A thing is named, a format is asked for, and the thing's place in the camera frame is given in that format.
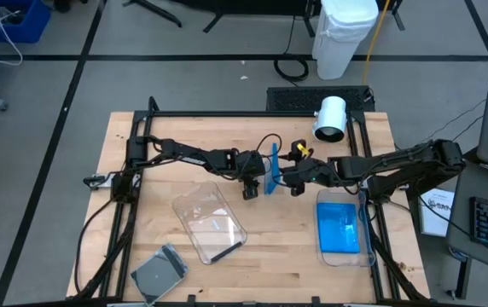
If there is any black perforated box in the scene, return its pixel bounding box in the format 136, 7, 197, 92
265, 84, 376, 113

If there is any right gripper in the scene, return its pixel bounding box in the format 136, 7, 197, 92
278, 138, 328, 198

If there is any white trash bin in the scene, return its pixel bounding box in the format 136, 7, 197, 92
311, 0, 380, 81

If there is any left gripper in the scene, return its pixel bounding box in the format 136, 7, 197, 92
234, 148, 273, 200

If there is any black aluminium frame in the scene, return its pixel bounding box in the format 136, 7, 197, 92
67, 96, 431, 307

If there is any blue storage bin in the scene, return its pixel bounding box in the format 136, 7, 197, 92
0, 0, 52, 44

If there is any clear plastic bin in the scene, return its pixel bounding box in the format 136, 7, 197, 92
171, 180, 248, 266
314, 188, 376, 268

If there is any white camera cylinder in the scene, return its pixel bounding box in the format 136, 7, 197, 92
311, 96, 349, 144

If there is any black strip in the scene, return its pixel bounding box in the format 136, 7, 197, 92
210, 241, 244, 263

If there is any blue jewel case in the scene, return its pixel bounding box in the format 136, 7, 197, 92
317, 202, 362, 255
264, 142, 282, 196

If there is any yellow cable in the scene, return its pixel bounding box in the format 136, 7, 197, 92
362, 0, 392, 85

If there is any black power cable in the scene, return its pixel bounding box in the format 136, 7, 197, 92
73, 196, 119, 295

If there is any white printed paper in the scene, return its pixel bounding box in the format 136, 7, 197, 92
418, 187, 456, 238

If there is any coiled black cable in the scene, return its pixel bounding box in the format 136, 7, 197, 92
272, 15, 311, 84

